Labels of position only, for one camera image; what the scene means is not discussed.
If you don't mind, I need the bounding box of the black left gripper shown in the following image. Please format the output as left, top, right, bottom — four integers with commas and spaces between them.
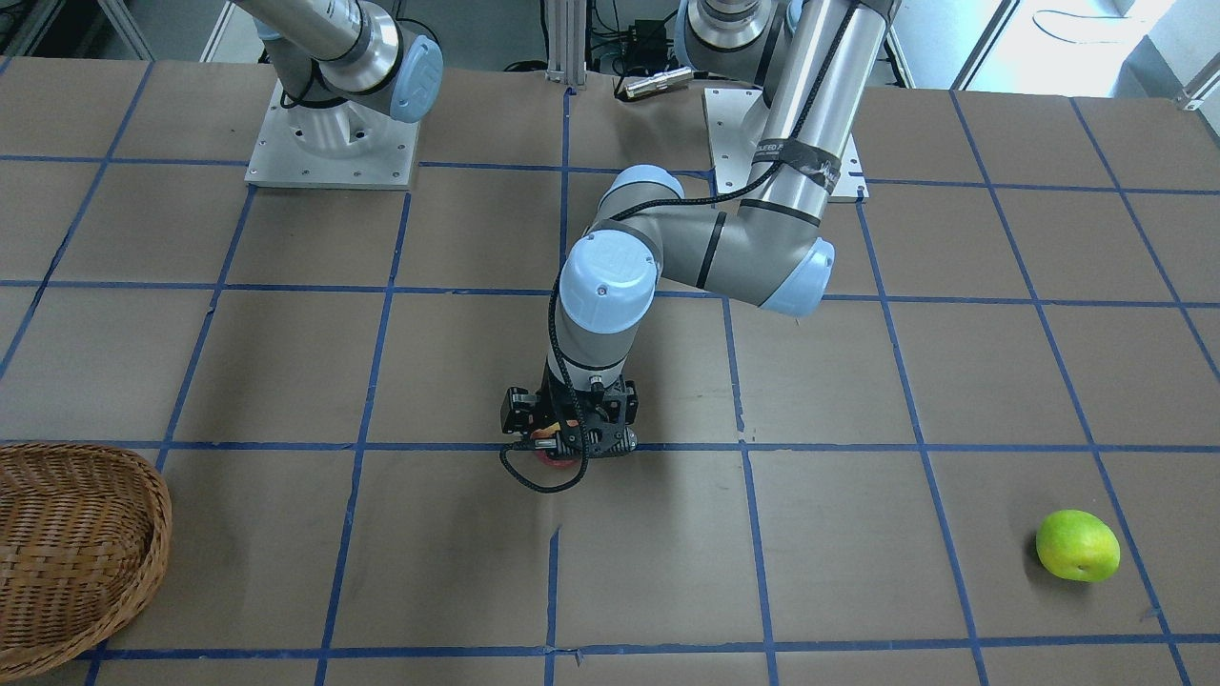
501, 374, 638, 459

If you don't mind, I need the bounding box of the red yellow apple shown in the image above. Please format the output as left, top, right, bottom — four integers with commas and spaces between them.
536, 449, 580, 472

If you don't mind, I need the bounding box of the green apple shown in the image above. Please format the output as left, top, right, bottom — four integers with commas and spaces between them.
1035, 509, 1122, 583

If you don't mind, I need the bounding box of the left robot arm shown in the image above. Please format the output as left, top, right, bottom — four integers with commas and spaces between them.
500, 1, 902, 463

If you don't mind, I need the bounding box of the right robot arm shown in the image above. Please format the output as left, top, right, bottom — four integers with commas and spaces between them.
235, 1, 444, 123

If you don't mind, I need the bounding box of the wicker basket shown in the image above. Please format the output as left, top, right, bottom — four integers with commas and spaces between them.
1, 442, 173, 682

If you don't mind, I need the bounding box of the metal connector plug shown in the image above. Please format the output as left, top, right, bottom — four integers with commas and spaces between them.
615, 66, 695, 103

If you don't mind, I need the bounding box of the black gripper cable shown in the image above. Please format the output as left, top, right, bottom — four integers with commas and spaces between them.
499, 0, 859, 494

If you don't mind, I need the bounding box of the aluminium frame post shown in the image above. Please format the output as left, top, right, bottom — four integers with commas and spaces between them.
543, 1, 589, 92

